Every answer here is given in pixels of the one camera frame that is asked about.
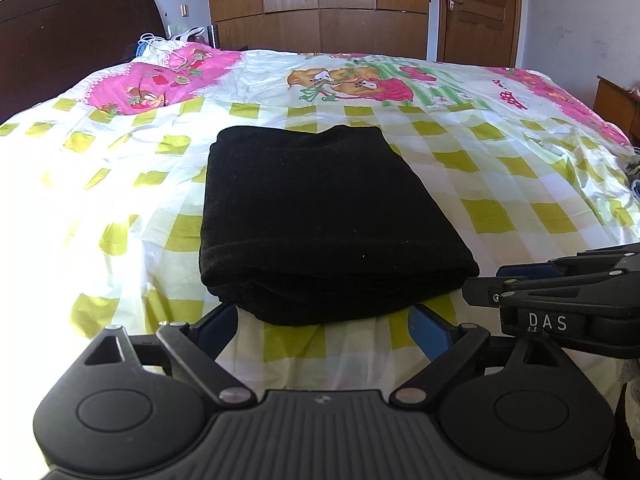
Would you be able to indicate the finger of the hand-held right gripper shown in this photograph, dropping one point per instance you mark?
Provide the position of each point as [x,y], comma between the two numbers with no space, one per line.
[550,292]
[575,264]

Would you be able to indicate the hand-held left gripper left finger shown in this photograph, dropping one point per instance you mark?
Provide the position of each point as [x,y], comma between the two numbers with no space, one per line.
[220,322]

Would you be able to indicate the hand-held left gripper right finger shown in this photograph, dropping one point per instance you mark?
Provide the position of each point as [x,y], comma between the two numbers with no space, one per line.
[427,330]

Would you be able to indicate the black pants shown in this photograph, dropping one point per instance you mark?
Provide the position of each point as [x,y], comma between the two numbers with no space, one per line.
[320,220]

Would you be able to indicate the dark cloth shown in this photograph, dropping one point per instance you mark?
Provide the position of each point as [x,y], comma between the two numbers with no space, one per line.
[630,435]

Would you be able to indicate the printed checkered blanket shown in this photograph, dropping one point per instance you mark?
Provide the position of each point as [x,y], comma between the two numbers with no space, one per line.
[500,170]

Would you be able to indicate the wooden desk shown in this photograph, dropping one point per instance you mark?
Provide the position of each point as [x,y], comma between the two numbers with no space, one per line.
[617,105]

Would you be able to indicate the wooden door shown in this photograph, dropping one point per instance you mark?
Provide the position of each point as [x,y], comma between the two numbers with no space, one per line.
[480,10]

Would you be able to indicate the metal flask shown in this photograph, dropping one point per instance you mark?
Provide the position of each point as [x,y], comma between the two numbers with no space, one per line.
[213,36]

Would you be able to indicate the black and white bag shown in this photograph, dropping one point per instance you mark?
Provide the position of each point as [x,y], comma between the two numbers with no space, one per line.
[187,35]

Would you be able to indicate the dark wooden headboard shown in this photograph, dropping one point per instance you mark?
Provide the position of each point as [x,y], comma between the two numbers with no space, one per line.
[65,35]

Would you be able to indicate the wooden wardrobe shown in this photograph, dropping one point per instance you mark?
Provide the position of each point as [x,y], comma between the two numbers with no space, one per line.
[320,5]

